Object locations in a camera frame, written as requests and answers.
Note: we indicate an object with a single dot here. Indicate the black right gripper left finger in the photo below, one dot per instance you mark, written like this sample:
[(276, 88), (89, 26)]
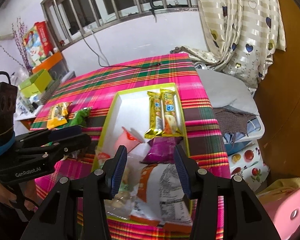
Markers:
[(56, 217)]

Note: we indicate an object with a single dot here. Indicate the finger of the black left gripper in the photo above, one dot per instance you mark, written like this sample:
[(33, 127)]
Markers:
[(54, 152), (43, 136)]

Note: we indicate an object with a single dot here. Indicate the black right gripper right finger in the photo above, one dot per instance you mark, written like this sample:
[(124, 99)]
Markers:
[(229, 203)]

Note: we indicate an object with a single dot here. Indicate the yellow chip bag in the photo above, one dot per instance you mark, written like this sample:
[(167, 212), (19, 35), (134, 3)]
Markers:
[(58, 115)]

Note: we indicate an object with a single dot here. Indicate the green snack pouch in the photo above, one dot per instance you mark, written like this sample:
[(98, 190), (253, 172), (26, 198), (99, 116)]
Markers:
[(80, 117)]

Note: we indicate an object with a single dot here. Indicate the clear peanut snack bag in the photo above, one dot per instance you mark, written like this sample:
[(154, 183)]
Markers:
[(122, 203)]

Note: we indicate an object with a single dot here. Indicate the white orange snack bag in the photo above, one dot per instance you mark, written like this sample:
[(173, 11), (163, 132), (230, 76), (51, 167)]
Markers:
[(160, 200)]

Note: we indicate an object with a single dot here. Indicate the pink jelly cup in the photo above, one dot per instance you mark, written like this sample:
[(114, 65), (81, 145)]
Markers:
[(128, 139)]

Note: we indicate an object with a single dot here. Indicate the purple snack pouch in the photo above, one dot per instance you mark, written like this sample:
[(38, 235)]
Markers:
[(161, 150)]

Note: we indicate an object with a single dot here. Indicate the gold snack bar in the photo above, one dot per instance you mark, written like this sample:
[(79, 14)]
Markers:
[(155, 116), (171, 124)]

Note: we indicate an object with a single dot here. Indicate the pink plastic stool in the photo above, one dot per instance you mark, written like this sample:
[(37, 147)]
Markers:
[(283, 207)]

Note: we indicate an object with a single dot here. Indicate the yellow-green storage box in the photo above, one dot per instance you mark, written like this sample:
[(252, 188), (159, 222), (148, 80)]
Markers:
[(35, 84)]

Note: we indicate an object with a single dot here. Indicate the fruit patterned cloth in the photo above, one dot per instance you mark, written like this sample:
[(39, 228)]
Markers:
[(248, 164)]

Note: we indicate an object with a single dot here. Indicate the pink plaid tablecloth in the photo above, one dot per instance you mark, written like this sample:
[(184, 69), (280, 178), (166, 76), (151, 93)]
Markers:
[(97, 89)]

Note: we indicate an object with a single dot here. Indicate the orange box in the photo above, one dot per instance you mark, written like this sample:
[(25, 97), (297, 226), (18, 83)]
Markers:
[(49, 62)]

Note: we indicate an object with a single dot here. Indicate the colorful cartoon gift box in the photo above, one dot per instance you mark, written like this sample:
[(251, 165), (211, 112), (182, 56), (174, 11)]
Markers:
[(37, 44)]

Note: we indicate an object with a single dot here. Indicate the yellow-green shallow box tray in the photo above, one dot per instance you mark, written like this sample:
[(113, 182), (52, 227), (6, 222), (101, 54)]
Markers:
[(130, 109)]

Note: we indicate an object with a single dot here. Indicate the purple dried flower branches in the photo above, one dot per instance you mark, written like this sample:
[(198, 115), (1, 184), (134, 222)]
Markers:
[(19, 29)]

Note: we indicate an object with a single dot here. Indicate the wooden wardrobe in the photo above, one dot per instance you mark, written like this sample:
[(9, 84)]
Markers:
[(278, 101)]

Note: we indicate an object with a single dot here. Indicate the grey pillow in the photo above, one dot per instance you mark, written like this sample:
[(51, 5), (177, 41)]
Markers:
[(227, 91)]

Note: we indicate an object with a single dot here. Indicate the window metal bars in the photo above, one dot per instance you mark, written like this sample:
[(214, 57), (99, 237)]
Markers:
[(71, 20)]

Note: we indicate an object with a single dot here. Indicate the black hook on sill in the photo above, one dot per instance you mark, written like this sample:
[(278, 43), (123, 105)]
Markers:
[(154, 8)]

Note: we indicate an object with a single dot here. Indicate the heart patterned curtain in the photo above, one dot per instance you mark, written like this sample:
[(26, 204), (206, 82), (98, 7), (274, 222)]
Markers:
[(241, 36)]

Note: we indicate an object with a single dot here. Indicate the black tracking camera module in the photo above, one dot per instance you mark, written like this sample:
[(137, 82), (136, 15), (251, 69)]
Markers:
[(8, 96)]

